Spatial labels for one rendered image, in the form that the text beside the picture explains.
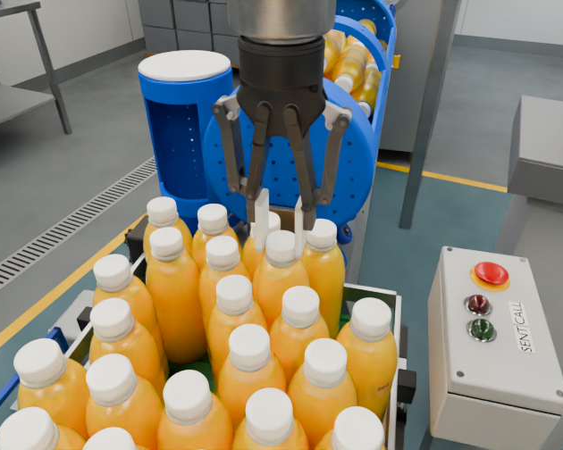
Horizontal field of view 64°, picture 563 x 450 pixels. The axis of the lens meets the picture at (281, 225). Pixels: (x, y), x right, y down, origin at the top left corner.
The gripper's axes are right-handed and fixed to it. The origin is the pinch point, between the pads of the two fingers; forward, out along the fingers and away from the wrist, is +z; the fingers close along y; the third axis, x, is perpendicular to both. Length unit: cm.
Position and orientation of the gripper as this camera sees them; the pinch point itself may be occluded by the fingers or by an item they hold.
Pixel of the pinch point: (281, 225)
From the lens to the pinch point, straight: 50.3
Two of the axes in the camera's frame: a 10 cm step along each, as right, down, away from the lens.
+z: 0.0, 8.0, 5.9
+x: -2.5, 5.8, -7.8
